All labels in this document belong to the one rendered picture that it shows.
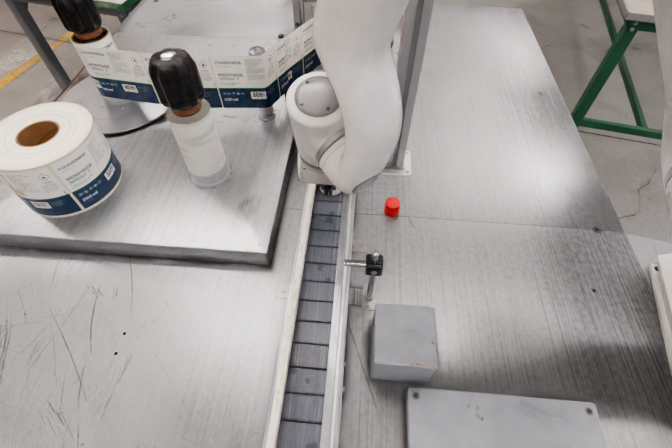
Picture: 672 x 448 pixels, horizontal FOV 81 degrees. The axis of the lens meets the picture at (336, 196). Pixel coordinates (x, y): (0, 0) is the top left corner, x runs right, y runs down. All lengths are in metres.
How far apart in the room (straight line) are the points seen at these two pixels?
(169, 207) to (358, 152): 0.55
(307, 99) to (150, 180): 0.56
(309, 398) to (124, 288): 0.43
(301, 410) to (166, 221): 0.46
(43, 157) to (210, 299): 0.41
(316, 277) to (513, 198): 0.51
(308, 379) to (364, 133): 0.41
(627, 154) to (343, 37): 2.42
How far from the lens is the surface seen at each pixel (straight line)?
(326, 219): 0.82
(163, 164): 1.01
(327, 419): 0.59
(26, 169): 0.91
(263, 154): 0.96
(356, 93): 0.44
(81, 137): 0.92
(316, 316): 0.72
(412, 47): 0.80
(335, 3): 0.41
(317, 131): 0.51
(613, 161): 2.64
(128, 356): 0.83
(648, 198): 2.54
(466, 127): 1.15
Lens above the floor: 1.54
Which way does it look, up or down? 51 degrees down
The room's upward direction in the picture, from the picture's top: straight up
